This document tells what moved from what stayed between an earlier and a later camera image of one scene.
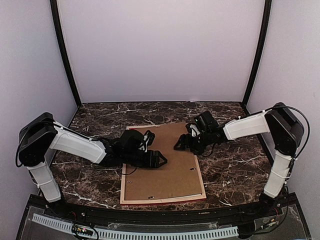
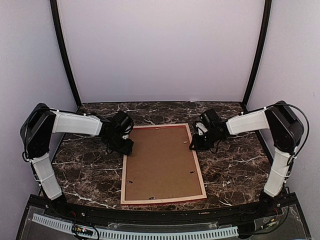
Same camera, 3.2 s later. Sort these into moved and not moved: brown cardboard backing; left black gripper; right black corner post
Moved: left black gripper
Not moved: right black corner post; brown cardboard backing
